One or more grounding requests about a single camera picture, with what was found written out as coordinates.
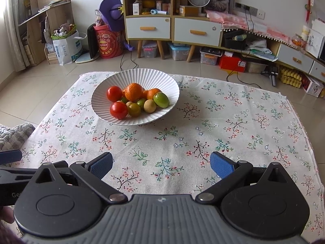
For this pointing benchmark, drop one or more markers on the grey quilted cushion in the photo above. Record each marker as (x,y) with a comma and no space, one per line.
(12,134)

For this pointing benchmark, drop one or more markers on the person's left hand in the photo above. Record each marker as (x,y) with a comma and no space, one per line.
(6,214)

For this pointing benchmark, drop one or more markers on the black storage basket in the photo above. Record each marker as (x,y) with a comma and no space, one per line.
(234,43)

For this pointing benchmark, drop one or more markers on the clear storage box pink lid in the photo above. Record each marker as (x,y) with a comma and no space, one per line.
(149,50)

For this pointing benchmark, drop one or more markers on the red cardboard box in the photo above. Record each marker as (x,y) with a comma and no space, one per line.
(232,63)

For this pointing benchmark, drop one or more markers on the red printed bucket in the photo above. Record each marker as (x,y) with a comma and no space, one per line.
(108,43)

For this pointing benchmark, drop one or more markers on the red tomato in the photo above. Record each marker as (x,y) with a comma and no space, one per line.
(118,110)
(114,93)

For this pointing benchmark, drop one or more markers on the white and red box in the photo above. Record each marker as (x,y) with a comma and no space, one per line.
(313,86)

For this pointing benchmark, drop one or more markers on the small mandarin orange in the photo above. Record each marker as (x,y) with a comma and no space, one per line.
(153,93)

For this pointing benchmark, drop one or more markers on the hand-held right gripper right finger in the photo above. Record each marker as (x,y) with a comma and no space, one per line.
(222,166)

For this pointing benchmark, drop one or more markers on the white paper shopping bag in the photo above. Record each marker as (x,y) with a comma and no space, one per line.
(67,49)

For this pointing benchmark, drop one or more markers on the beige curtain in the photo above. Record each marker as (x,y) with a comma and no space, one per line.
(15,30)

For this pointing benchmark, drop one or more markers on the pile of documents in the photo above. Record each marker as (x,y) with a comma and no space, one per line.
(261,50)

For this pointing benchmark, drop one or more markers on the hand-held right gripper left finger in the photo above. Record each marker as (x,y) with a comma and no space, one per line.
(102,164)

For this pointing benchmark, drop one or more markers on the clear storage box blue lid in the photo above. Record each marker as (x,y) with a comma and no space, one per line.
(179,52)

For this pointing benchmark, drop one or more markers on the red hanging ornament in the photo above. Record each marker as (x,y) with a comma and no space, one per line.
(310,0)

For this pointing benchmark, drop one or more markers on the purple plush toy with hat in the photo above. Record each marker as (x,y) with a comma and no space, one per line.
(109,5)

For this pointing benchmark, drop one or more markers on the wooden bookshelf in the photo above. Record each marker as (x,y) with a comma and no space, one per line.
(54,12)

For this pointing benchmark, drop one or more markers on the black panel on white base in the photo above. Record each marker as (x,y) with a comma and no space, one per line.
(92,40)

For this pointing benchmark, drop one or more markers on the white drawing paper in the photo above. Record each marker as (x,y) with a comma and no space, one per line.
(314,43)

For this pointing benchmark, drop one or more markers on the pink small boxes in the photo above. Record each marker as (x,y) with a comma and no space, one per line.
(163,5)

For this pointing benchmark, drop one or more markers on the short wooden cabinet white drawer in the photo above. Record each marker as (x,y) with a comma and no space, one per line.
(196,31)

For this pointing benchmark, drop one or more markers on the white blue thermometer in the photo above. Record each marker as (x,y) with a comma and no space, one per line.
(158,12)

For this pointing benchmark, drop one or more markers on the small green tomato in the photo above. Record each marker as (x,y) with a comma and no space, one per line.
(124,100)

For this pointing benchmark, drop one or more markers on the low wooden cabinet with drawers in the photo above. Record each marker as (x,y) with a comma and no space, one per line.
(294,58)

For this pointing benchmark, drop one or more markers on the wall power outlet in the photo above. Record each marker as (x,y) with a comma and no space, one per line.
(251,10)

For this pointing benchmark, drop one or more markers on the white carton box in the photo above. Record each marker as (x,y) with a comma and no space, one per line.
(137,9)

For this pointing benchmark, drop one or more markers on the large mandarin orange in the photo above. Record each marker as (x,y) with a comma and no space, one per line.
(133,91)

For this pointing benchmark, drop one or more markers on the yellow container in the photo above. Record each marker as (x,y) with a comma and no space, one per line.
(148,5)

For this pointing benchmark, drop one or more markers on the pink cloth cover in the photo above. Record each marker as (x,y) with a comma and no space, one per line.
(241,21)

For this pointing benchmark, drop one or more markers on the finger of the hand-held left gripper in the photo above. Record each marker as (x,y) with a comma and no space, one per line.
(10,157)
(15,173)

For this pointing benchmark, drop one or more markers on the clear storage box black lid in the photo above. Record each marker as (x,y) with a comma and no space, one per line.
(210,57)

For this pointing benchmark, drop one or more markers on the yellow cherry tomato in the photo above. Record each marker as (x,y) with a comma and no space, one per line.
(133,109)

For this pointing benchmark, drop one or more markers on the glass jar orange contents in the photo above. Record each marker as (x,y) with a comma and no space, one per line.
(298,41)

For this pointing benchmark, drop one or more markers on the yellow egg cartons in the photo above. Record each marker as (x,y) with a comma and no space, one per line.
(290,77)

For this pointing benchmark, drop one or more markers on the tall wooden cabinet white drawer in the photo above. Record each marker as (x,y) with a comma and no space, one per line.
(147,28)

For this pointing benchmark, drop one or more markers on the floral tablecloth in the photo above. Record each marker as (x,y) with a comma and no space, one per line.
(228,137)

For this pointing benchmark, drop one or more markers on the small cardboard box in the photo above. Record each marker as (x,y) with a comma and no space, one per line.
(189,10)

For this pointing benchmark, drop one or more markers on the black tripod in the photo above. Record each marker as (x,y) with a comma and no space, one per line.
(273,76)

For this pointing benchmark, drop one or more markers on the white ribbed plate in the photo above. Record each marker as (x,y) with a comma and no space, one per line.
(162,80)

